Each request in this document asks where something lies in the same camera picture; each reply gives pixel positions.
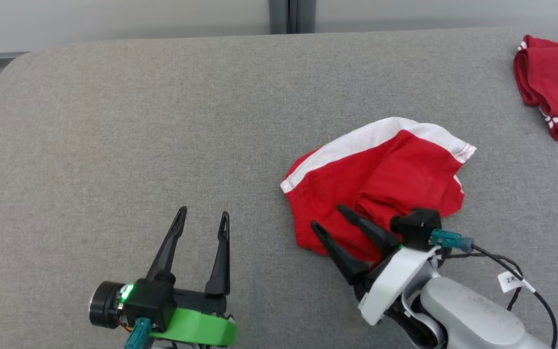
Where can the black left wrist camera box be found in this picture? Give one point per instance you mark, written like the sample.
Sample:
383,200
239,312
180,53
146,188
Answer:
148,303

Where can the red and white jersey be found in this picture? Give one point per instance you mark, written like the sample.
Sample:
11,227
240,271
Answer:
555,77

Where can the grey partition post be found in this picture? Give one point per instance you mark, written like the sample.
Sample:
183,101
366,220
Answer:
291,14

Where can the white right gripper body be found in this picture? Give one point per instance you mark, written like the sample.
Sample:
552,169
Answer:
395,278

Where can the grey fabric sofa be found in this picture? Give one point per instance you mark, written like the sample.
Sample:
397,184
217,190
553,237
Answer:
162,145

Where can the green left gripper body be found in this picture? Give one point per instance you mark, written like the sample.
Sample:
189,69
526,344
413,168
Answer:
196,327

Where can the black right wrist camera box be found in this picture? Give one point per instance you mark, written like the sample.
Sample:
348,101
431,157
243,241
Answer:
414,228

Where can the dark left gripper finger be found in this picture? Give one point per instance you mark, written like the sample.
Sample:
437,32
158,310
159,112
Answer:
167,254
221,266

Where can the red and white shirt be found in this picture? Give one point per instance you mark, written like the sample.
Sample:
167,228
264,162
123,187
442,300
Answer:
380,184

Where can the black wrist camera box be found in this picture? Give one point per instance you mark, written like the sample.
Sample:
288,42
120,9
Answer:
414,228
148,303

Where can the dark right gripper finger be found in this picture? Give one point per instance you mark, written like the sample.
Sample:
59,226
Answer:
373,232
342,259

